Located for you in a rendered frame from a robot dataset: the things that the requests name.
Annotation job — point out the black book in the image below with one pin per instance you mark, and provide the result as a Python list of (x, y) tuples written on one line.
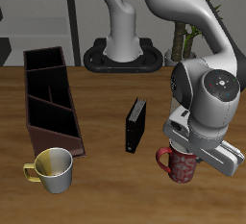
[(135, 131)]

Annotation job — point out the white and yellow mug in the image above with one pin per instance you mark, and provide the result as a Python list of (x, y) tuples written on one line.
[(59, 179)]

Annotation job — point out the dark grey angular object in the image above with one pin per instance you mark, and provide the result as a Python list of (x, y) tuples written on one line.
[(4, 51)]

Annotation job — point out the dark brown desk caddy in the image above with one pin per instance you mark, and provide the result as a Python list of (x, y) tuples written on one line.
[(54, 138)]

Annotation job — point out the white shelf unit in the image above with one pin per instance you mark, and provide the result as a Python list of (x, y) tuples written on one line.
[(35, 22)]

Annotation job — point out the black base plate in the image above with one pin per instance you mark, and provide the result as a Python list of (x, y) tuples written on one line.
[(96, 62)]

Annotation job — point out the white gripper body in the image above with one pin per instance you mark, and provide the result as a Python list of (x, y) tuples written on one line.
[(211, 157)]

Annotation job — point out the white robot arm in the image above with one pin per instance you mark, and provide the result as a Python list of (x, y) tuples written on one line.
[(198, 13)]

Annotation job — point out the red patterned mug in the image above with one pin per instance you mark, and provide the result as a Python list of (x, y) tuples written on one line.
[(182, 168)]

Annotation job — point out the green pot plant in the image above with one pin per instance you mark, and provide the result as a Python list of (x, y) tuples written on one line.
[(178, 38)]

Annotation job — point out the dark upright post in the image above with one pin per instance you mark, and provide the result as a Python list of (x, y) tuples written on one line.
[(74, 26)]

